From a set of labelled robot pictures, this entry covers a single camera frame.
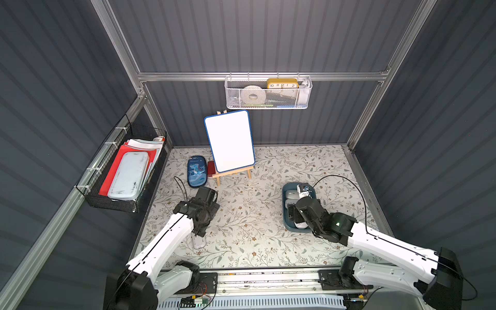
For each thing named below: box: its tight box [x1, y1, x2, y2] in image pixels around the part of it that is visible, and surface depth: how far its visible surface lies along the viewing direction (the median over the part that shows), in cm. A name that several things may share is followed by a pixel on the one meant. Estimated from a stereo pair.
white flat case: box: [107, 151, 150, 201], surface depth 68 cm
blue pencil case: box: [187, 155, 208, 188], surface depth 107 cm
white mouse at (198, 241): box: [191, 232, 207, 249], surface depth 84 cm
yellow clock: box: [266, 78, 300, 90], surface depth 89 cm
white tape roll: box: [240, 85, 267, 106], surface depth 86 cm
